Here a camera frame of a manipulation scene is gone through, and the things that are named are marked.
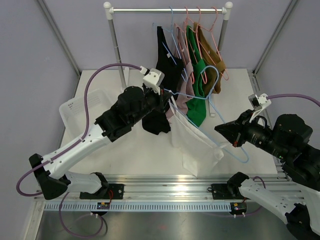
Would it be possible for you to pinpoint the brown tank top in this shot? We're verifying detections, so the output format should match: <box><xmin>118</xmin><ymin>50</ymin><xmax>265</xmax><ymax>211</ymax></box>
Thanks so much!
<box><xmin>193</xmin><ymin>22</ymin><xmax>227</xmax><ymax>96</ymax></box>

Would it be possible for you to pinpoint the aluminium mounting rail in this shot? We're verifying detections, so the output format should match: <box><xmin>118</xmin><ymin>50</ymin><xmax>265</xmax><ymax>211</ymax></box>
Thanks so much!
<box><xmin>33</xmin><ymin>174</ymin><xmax>307</xmax><ymax>212</ymax></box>

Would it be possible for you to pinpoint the white plastic laundry basket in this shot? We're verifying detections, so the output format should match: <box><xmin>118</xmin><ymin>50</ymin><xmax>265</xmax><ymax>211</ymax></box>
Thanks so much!
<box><xmin>59</xmin><ymin>89</ymin><xmax>113</xmax><ymax>138</ymax></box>

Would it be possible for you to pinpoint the white tank top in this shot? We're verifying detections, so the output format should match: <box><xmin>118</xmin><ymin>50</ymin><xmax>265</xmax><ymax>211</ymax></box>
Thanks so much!
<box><xmin>168</xmin><ymin>97</ymin><xmax>224</xmax><ymax>177</ymax></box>

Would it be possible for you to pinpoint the black tank top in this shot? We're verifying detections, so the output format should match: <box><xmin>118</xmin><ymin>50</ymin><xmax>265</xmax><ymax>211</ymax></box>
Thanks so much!
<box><xmin>142</xmin><ymin>26</ymin><xmax>184</xmax><ymax>135</ymax></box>

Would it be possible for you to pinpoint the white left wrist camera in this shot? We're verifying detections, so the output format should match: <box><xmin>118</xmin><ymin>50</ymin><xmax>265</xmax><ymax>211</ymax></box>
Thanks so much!
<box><xmin>140</xmin><ymin>66</ymin><xmax>165</xmax><ymax>95</ymax></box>

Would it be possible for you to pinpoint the mauve pink tank top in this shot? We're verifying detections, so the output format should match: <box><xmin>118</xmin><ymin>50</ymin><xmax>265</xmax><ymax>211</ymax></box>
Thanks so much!
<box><xmin>174</xmin><ymin>26</ymin><xmax>195</xmax><ymax>115</ymax></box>

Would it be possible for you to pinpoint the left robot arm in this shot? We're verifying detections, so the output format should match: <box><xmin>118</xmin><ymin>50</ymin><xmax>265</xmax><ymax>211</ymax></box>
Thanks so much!
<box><xmin>29</xmin><ymin>85</ymin><xmax>172</xmax><ymax>200</ymax></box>

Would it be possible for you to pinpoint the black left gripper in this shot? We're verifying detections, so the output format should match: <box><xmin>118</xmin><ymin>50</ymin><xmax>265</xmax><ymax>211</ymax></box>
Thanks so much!
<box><xmin>130</xmin><ymin>84</ymin><xmax>172</xmax><ymax>125</ymax></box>

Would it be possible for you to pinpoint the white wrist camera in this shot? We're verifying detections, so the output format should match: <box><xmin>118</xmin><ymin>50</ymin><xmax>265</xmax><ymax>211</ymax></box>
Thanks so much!
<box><xmin>140</xmin><ymin>66</ymin><xmax>165</xmax><ymax>95</ymax></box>
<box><xmin>248</xmin><ymin>93</ymin><xmax>272</xmax><ymax>123</ymax></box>

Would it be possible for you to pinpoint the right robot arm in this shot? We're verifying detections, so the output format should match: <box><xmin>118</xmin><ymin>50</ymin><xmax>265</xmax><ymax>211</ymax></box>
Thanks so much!
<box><xmin>214</xmin><ymin>109</ymin><xmax>320</xmax><ymax>240</ymax></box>

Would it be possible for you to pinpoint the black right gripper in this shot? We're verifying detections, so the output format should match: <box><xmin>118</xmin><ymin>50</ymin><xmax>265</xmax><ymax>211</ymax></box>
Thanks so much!
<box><xmin>215</xmin><ymin>108</ymin><xmax>289</xmax><ymax>159</ymax></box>

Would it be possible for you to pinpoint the green tank top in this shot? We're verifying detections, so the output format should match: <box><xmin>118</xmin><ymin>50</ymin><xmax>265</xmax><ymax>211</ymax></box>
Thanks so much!
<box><xmin>186</xmin><ymin>25</ymin><xmax>207</xmax><ymax>127</ymax></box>

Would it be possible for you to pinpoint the pink wire hanger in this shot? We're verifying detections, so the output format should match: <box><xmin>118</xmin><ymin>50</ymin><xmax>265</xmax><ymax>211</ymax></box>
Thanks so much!
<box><xmin>193</xmin><ymin>6</ymin><xmax>208</xmax><ymax>84</ymax></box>
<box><xmin>198</xmin><ymin>6</ymin><xmax>231</xmax><ymax>67</ymax></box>
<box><xmin>175</xmin><ymin>6</ymin><xmax>195</xmax><ymax>84</ymax></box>

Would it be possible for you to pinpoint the light blue wire hanger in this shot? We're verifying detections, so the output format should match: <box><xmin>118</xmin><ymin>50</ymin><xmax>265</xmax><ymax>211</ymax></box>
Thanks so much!
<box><xmin>152</xmin><ymin>6</ymin><xmax>188</xmax><ymax>83</ymax></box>
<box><xmin>169</xmin><ymin>65</ymin><xmax>250</xmax><ymax>164</ymax></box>

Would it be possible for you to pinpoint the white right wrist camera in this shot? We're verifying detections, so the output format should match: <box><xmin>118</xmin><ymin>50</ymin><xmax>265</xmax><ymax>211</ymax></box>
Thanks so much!
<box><xmin>248</xmin><ymin>93</ymin><xmax>272</xmax><ymax>123</ymax></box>

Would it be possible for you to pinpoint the metal clothes rack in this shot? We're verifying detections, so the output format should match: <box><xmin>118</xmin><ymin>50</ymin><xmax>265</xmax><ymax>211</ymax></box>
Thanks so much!
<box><xmin>103</xmin><ymin>1</ymin><xmax>233</xmax><ymax>88</ymax></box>

